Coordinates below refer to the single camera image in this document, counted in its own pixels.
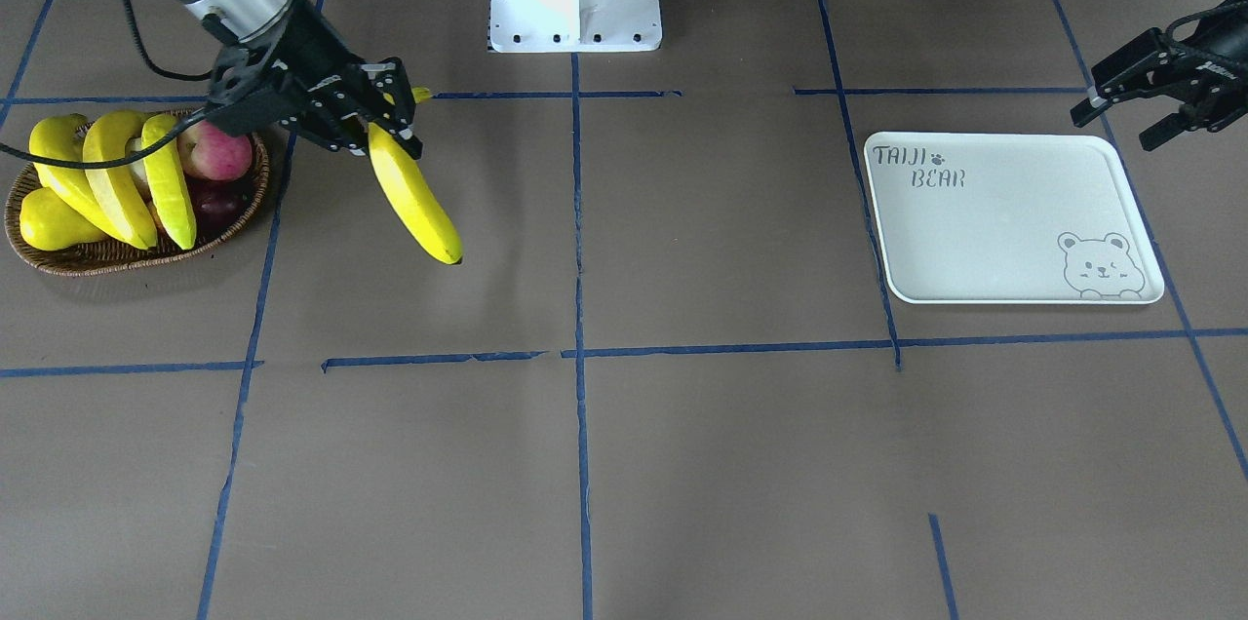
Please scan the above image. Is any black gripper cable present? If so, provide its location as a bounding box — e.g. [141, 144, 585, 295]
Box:
[0, 0, 235, 172]

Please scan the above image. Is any white bear tray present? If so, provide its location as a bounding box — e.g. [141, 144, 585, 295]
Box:
[862, 132, 1166, 304]

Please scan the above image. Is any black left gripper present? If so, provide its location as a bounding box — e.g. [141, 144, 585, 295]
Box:
[1070, 1, 1246, 152]

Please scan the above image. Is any yellow banana far side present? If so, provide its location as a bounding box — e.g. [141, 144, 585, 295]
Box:
[19, 114, 116, 252]

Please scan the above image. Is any textured light yellow banana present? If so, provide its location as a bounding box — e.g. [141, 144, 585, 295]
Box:
[140, 114, 198, 251]

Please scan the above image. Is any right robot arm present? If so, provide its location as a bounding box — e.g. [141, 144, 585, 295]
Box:
[178, 0, 422, 158]

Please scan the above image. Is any pink red apple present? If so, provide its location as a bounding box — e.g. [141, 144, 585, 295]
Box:
[176, 121, 255, 183]

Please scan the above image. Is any smooth yellow banana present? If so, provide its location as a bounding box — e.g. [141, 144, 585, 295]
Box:
[369, 124, 463, 264]

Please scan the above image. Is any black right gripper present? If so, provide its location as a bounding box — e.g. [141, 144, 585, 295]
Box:
[203, 0, 424, 161]

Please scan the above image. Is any dark purple plum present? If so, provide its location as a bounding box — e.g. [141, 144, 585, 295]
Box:
[188, 177, 253, 237]

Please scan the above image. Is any yellow banana curved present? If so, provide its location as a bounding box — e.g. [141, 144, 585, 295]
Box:
[82, 109, 158, 251]

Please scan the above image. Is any brown wicker basket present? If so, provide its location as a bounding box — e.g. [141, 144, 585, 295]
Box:
[5, 136, 270, 277]

